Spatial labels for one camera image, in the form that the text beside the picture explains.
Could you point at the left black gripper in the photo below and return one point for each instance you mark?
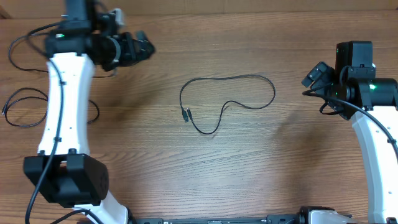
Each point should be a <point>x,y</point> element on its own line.
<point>129,55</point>

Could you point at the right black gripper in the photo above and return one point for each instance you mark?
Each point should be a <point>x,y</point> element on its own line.
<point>327,74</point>

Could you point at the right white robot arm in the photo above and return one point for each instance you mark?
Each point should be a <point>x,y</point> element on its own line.
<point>353,91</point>

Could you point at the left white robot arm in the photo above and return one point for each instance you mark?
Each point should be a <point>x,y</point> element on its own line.
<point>63,171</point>

